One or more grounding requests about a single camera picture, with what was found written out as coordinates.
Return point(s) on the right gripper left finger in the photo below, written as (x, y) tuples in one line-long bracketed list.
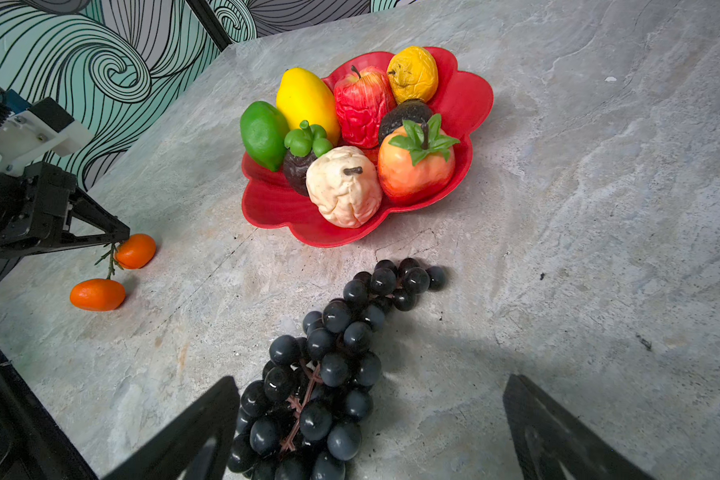
[(195, 445)]

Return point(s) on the dark purple fake grapes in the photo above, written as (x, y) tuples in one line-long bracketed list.
[(301, 419)]

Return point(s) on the dark brown fake avocado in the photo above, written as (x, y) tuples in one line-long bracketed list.
[(303, 146)]

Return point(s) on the green fake lime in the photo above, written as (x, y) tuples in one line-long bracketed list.
[(263, 129)]

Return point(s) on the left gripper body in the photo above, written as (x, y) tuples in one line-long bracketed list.
[(34, 209)]

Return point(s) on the orange cherry tomato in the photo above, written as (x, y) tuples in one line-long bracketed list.
[(136, 252), (98, 295)]

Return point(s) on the cream fake pear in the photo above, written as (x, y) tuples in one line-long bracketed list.
[(343, 184)]

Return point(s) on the red fake strawberry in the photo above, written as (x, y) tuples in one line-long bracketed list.
[(416, 161)]

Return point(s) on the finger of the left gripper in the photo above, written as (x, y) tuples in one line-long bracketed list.
[(111, 230)]

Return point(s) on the red fake wrinkled fruit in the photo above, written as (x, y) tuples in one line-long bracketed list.
[(362, 98)]

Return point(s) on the small yellow fake pear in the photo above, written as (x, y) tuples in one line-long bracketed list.
[(413, 75)]

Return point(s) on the yellow fake lemon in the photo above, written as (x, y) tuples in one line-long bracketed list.
[(302, 95)]

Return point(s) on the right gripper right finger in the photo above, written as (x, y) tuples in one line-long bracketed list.
[(551, 443)]

